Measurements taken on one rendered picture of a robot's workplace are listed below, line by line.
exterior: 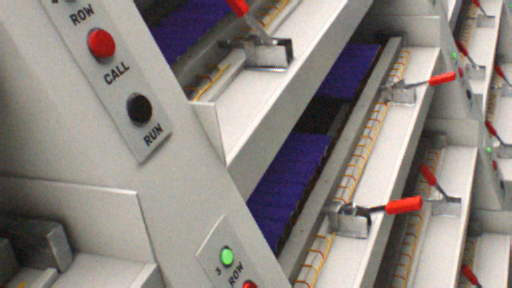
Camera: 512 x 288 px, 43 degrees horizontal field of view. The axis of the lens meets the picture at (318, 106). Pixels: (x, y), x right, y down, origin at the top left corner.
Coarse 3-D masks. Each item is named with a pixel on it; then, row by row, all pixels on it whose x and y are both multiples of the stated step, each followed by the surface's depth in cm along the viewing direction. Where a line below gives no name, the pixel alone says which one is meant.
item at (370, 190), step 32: (384, 32) 101; (416, 32) 101; (416, 64) 96; (384, 128) 81; (416, 128) 84; (384, 160) 75; (352, 192) 70; (384, 192) 70; (384, 224) 67; (320, 256) 62; (352, 256) 62
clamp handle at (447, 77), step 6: (450, 72) 83; (432, 78) 84; (438, 78) 83; (444, 78) 83; (450, 78) 83; (402, 84) 85; (414, 84) 85; (420, 84) 85; (426, 84) 84; (432, 84) 84; (438, 84) 83
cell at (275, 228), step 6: (258, 222) 64; (264, 222) 64; (270, 222) 64; (276, 222) 64; (282, 222) 64; (264, 228) 64; (270, 228) 63; (276, 228) 63; (282, 228) 63; (270, 234) 63; (276, 234) 63; (282, 234) 63
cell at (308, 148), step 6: (288, 144) 76; (294, 144) 76; (300, 144) 76; (306, 144) 76; (312, 144) 76; (318, 144) 76; (282, 150) 76; (288, 150) 76; (294, 150) 76; (300, 150) 76; (306, 150) 75; (312, 150) 75; (318, 150) 75; (324, 150) 75
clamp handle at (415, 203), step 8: (400, 200) 62; (408, 200) 61; (416, 200) 61; (352, 208) 63; (368, 208) 64; (376, 208) 63; (384, 208) 62; (392, 208) 62; (400, 208) 61; (408, 208) 61; (416, 208) 61
